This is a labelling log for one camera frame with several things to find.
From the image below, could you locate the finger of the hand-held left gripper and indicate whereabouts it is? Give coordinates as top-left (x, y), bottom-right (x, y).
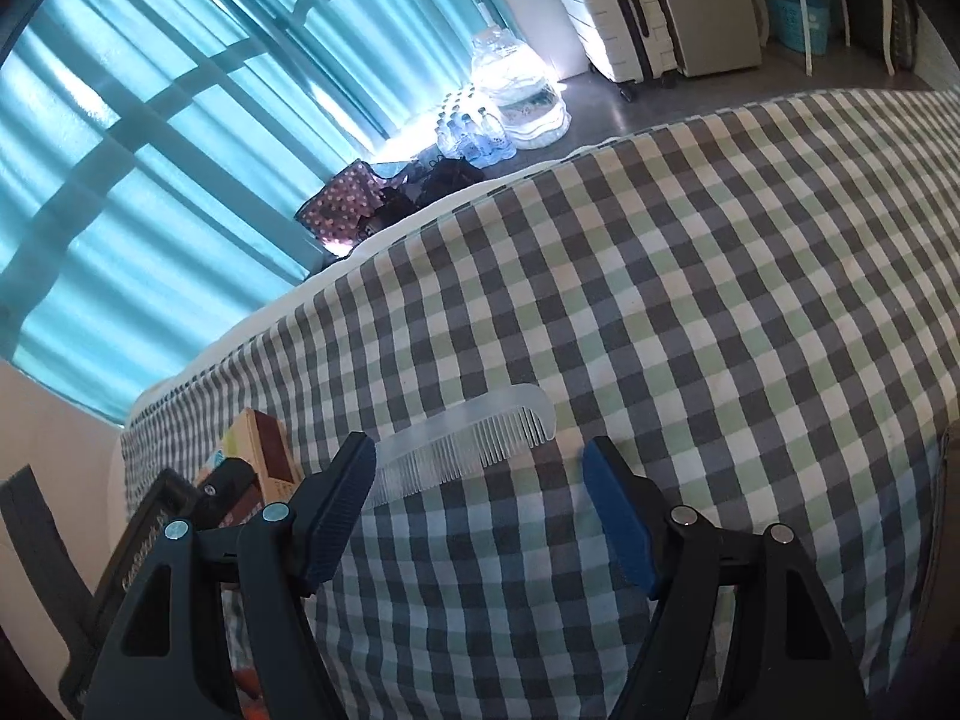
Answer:
top-left (196, 459), bottom-right (265, 533)

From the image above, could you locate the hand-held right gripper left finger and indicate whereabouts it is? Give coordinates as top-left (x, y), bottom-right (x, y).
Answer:
top-left (82, 431), bottom-right (377, 720)

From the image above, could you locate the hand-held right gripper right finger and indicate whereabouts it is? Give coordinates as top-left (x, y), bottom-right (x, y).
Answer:
top-left (583, 437), bottom-right (871, 720)

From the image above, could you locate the brown cardboard packet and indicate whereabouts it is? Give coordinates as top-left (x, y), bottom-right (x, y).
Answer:
top-left (193, 409), bottom-right (305, 533)

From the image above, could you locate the clear plastic comb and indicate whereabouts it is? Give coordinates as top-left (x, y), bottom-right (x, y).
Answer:
top-left (358, 384), bottom-right (557, 520)

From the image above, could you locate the grey green checked blanket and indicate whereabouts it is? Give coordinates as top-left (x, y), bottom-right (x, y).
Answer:
top-left (120, 86), bottom-right (960, 720)

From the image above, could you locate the polka dot bag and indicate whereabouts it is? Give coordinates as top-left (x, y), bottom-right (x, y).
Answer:
top-left (295, 159), bottom-right (410, 267)

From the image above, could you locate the black bag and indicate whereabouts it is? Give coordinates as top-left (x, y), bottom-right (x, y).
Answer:
top-left (358, 156), bottom-right (487, 237)

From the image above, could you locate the turquoise window curtain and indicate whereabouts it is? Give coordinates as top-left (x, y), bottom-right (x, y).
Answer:
top-left (0, 0), bottom-right (518, 425)

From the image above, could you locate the pack of small water bottles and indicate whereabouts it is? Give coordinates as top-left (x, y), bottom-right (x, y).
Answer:
top-left (433, 90), bottom-right (517, 167)

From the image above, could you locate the large clear water jug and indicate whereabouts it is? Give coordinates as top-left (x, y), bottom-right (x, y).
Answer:
top-left (469, 24), bottom-right (571, 151)

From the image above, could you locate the white suitcase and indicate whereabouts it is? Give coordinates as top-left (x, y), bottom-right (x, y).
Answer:
top-left (541, 0), bottom-right (680, 102)

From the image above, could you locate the grey small fridge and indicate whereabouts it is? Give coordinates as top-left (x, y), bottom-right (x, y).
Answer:
top-left (641, 0), bottom-right (766, 77)

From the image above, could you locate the blue plastic bin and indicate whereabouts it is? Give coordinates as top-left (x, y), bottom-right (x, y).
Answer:
top-left (761, 0), bottom-right (837, 57)

